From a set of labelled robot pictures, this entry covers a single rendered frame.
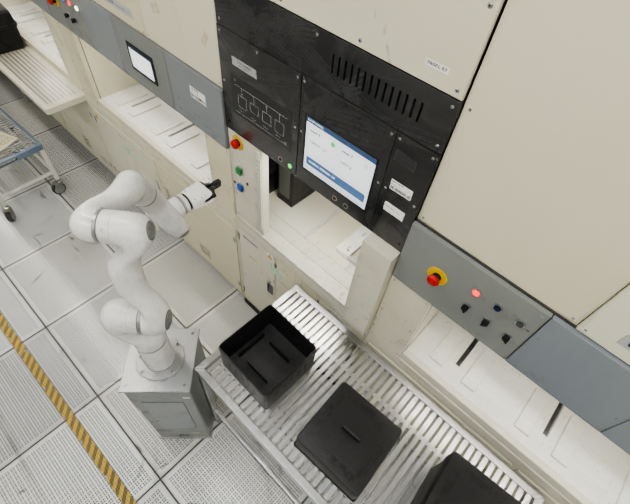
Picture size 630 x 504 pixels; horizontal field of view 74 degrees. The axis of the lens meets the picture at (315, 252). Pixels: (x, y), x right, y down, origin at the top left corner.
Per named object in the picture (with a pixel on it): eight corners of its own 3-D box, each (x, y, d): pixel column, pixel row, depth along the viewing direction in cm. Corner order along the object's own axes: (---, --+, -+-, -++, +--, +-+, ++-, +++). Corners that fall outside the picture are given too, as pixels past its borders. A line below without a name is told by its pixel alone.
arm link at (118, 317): (162, 355, 155) (146, 326, 136) (111, 351, 155) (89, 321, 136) (170, 326, 163) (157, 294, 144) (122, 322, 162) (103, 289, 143)
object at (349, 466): (292, 444, 158) (293, 435, 147) (340, 387, 172) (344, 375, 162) (353, 503, 147) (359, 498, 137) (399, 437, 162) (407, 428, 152)
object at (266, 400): (270, 322, 188) (270, 303, 174) (314, 364, 177) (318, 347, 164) (221, 363, 174) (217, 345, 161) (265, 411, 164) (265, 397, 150)
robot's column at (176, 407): (159, 439, 224) (117, 392, 164) (168, 387, 241) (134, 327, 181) (211, 438, 227) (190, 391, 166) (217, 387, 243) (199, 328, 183)
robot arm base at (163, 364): (132, 380, 167) (118, 363, 152) (142, 337, 178) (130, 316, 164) (180, 380, 168) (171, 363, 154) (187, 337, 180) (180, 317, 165)
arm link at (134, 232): (133, 314, 153) (178, 317, 153) (120, 340, 144) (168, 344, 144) (101, 199, 121) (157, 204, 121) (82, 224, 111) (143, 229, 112)
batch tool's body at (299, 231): (238, 306, 277) (196, -26, 122) (333, 231, 323) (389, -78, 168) (337, 400, 245) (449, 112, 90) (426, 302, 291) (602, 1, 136)
